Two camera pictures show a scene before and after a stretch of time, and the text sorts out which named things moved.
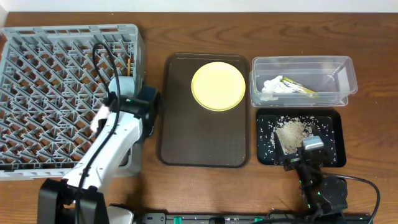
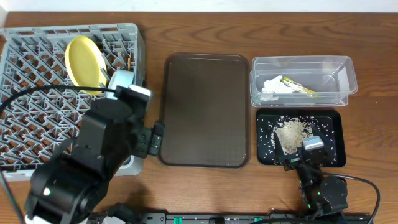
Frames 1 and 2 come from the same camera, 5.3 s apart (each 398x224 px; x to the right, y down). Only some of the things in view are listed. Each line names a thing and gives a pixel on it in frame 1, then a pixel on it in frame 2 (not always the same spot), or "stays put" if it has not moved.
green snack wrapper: [300, 87] stays put
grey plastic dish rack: [54, 79] stays put
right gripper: [298, 159] stays put
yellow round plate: [217, 86] -> [86, 65]
